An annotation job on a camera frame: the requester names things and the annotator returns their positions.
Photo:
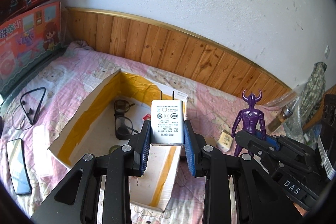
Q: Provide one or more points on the purple horned toy figure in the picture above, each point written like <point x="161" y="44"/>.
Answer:
<point x="249" y="119"/>

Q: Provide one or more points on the black neckband earphones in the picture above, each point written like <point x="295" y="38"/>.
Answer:
<point x="31" y="110"/>

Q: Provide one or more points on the pink printed blanket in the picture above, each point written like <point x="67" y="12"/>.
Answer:
<point x="78" y="69"/>

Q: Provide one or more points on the wooden headboard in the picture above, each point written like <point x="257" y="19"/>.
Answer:
<point x="157" y="45"/>

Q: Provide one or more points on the black smartphone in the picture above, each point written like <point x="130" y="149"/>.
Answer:
<point x="18" y="166"/>

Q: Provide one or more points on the green tape roll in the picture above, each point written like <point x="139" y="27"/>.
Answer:
<point x="115" y="148"/>

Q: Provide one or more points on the white card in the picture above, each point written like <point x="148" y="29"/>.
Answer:
<point x="40" y="134"/>

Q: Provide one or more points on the camouflage cloth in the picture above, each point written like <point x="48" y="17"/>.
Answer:
<point x="313" y="87"/>

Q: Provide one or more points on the white wall switch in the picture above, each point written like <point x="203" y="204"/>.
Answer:
<point x="326" y="51"/>

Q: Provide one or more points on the amber glass bottle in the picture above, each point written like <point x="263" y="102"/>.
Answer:
<point x="278" y="120"/>

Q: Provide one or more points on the clear bubble wrap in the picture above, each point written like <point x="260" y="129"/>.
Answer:
<point x="294" y="124"/>

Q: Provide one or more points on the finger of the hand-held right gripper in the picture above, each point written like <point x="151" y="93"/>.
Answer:
<point x="270" y="140"/>
<point x="252" y="145"/>

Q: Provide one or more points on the cream tissue packet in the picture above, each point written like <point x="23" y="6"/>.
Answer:
<point x="225" y="140"/>

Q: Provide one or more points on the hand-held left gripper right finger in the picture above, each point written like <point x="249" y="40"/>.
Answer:
<point x="189" y="158"/>

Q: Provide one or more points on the white charger plug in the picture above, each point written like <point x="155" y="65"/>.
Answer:
<point x="168" y="124"/>

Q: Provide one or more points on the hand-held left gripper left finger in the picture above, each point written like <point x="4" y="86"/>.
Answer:
<point x="145" y="153"/>

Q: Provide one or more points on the pink toy box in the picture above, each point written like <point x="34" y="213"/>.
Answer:
<point x="29" y="37"/>

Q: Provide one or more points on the black-framed glasses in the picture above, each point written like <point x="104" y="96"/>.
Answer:
<point x="123" y="136"/>

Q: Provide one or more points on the white cardboard box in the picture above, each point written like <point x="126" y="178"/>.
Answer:
<point x="131" y="83"/>

